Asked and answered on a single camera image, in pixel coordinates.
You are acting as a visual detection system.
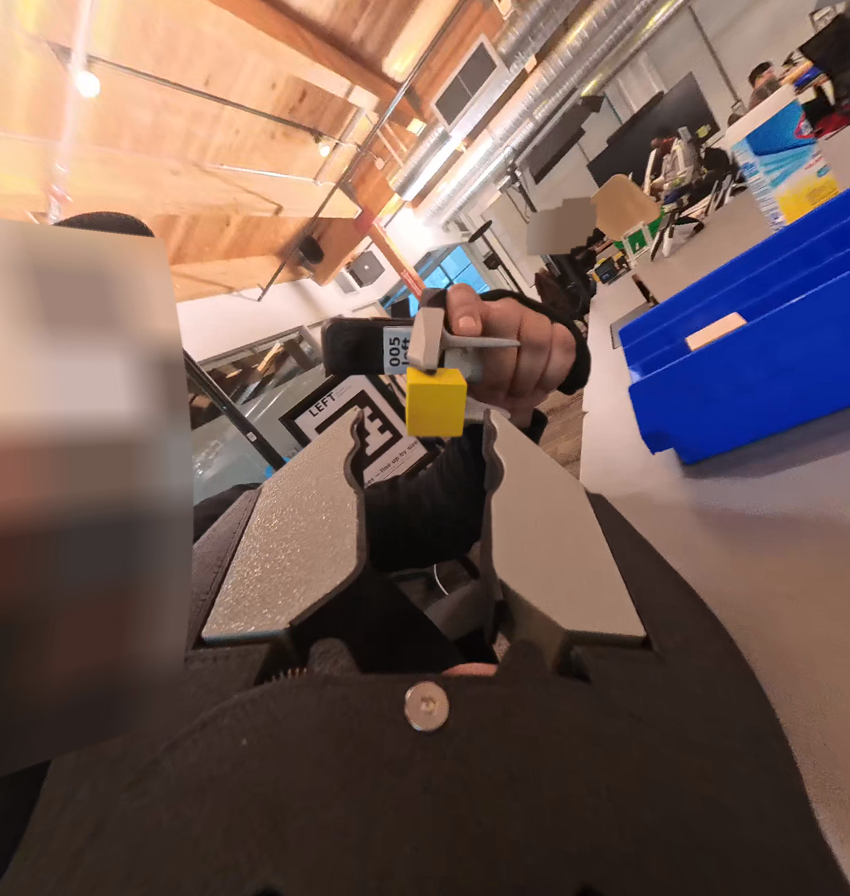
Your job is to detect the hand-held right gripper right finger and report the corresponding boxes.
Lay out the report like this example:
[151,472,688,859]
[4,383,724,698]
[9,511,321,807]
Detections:
[480,409,650,672]

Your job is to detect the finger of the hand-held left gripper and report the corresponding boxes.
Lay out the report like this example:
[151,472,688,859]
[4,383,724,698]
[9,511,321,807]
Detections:
[439,333,523,384]
[405,310,450,373]

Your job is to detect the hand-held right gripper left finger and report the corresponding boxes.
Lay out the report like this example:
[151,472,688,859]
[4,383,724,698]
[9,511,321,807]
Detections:
[200,409,369,645]

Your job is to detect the yellow wooden cube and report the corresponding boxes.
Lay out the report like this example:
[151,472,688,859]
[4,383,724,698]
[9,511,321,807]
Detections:
[405,367,467,437]

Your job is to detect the blue plastic bin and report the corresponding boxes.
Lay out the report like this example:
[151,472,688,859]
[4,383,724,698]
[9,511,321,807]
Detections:
[617,174,850,466]

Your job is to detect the large natural wooden cube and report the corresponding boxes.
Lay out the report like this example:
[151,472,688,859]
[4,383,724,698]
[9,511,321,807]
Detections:
[685,312,748,353]

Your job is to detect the grey desk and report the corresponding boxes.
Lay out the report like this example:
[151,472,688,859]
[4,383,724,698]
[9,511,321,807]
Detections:
[579,119,850,896]

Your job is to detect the person's left hand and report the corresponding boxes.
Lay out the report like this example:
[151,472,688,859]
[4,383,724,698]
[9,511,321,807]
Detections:
[442,283,581,415]

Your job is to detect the framed black-white marker sign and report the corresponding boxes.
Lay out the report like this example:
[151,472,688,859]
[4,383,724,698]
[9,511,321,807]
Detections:
[280,377,434,485]

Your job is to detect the green box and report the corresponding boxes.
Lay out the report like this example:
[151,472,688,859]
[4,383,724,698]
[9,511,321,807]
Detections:
[620,216,666,262]

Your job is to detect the tan wooden board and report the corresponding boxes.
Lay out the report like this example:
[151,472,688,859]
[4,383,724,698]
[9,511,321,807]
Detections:
[592,174,662,240]

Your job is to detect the white ceiling air vent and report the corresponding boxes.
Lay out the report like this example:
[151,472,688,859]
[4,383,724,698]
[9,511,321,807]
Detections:
[431,35,504,126]

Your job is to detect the black monitor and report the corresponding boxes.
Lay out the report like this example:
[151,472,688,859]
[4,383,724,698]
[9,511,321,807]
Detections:
[586,72,721,189]

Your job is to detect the white blue wipes canister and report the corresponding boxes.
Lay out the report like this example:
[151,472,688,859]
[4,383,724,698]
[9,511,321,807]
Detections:
[729,98,841,232]

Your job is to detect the black wall speaker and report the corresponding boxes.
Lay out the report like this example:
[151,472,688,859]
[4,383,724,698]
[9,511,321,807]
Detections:
[347,250,388,288]

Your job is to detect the silver ventilation duct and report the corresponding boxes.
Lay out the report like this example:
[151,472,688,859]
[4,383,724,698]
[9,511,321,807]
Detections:
[390,0,685,228]

